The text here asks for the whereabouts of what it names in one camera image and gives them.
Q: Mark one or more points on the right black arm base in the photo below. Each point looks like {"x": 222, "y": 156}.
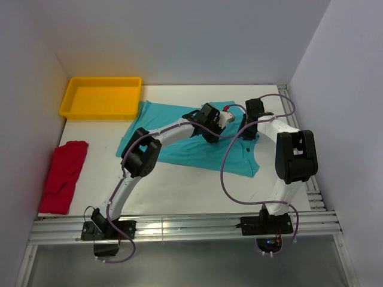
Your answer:
{"x": 264, "y": 224}

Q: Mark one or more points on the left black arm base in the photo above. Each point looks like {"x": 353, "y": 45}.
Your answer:
{"x": 106, "y": 239}

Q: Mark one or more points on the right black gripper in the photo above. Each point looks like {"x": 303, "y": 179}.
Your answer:
{"x": 248, "y": 136}

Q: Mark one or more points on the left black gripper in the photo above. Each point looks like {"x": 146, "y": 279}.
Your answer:
{"x": 214, "y": 139}

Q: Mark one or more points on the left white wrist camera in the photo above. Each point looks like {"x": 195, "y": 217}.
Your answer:
{"x": 225, "y": 117}

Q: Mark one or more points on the yellow plastic tray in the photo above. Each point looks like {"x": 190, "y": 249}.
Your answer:
{"x": 101, "y": 98}

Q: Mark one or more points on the teal t shirt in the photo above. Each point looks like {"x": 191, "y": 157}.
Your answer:
{"x": 195, "y": 151}

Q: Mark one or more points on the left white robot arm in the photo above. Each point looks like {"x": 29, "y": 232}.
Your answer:
{"x": 141, "y": 154}

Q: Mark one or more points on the front aluminium rail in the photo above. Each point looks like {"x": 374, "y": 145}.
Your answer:
{"x": 62, "y": 230}

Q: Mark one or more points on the red t shirt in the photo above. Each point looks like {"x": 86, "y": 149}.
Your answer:
{"x": 66, "y": 166}

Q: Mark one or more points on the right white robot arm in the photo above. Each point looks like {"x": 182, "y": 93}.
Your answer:
{"x": 295, "y": 154}

